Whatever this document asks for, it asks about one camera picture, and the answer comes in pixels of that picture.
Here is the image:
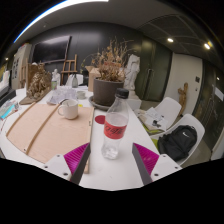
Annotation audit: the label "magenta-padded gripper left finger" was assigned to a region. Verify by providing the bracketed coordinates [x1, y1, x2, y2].
[42, 142, 92, 186]

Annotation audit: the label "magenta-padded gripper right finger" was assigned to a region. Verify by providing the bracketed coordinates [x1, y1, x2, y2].
[131, 142, 184, 186]

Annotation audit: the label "clear red-labelled drink bottle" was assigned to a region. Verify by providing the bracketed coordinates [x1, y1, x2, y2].
[100, 87, 130, 160]

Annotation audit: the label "black backpack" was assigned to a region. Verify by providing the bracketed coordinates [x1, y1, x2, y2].
[157, 124, 198, 162]

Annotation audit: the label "beige wooden drawing board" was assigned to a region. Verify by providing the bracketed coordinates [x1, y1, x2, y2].
[5, 103, 95, 174]

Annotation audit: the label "loose papers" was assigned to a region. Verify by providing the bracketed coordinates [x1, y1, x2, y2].
[139, 106, 168, 132]

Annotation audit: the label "flat round red coaster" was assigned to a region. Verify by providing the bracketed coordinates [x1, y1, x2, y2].
[94, 114, 107, 125]

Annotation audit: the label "white ceramic mug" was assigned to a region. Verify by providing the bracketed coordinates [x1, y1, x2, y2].
[57, 98, 80, 120]

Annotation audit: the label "small grey ceramic cup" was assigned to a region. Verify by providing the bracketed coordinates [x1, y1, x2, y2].
[76, 90, 87, 100]

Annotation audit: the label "printed newspaper sheets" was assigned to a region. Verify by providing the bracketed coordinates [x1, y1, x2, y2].
[46, 86, 79, 105]

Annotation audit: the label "wooden figure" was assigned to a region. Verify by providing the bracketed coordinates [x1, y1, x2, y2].
[177, 82, 189, 108]

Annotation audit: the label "dried plant in grey pot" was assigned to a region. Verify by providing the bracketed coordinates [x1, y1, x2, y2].
[81, 37, 134, 112]

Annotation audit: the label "brown cardboard box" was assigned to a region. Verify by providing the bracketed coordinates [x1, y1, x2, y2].
[84, 65, 102, 93]

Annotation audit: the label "brown clay sculpture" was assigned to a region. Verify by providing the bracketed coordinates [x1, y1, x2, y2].
[18, 62, 53, 106]

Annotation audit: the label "small white plaster bust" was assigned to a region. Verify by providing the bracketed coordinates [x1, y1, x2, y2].
[50, 68, 62, 90]

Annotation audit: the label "colourful painting sheet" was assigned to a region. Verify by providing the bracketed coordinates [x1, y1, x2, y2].
[0, 99, 20, 121]

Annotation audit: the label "wooden easel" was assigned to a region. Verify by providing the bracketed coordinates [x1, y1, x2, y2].
[60, 53, 78, 84]

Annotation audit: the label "white cabinet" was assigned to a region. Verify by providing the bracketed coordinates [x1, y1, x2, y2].
[10, 43, 33, 90]

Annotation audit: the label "long ceiling strip light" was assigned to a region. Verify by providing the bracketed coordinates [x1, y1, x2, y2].
[13, 0, 110, 44]

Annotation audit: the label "black wall screen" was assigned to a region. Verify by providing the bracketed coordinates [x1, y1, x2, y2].
[30, 35, 72, 64]

